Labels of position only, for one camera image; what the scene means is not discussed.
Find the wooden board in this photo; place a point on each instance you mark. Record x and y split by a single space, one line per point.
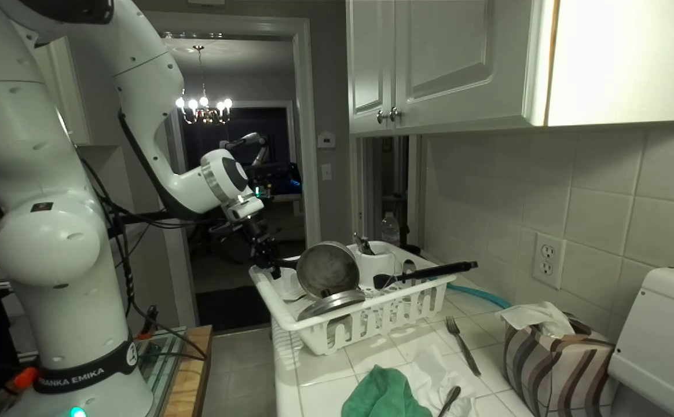
192 384

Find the white wall outlet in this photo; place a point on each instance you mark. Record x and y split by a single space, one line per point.
547 259

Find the white plastic dish rack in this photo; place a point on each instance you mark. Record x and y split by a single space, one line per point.
367 319

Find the white plain wall cabinet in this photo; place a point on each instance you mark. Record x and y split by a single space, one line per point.
628 54

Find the striped brown cloth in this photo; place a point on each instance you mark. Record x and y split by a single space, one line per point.
551 372

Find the white tall cabinet door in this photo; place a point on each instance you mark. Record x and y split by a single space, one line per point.
71 99

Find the white wall thermostat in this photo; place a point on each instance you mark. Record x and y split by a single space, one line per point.
325 140

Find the white paper towel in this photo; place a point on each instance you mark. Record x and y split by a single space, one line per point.
535 315

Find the aluminium mounting plate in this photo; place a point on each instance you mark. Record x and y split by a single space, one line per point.
162 359

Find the metal fork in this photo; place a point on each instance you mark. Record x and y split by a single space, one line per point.
463 348

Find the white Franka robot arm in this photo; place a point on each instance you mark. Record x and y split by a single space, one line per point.
41 233

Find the white gas stove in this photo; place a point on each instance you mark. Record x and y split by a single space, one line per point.
660 332

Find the green cloth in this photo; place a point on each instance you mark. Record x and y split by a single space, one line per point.
382 394

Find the black horizontal bar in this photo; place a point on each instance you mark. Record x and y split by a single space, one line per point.
141 220

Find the lit chandelier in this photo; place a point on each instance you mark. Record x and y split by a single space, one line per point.
201 110

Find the round metal pot lid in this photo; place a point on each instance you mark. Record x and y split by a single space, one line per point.
337 303

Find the metal spoon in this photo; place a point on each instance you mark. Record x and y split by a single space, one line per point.
449 396

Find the white door frame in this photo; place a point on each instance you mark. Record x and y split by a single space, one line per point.
304 77

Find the white light switch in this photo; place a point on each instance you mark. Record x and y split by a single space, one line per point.
327 172

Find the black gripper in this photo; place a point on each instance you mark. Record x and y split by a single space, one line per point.
243 240

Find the white panelled wall cabinet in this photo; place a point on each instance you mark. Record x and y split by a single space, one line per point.
443 54

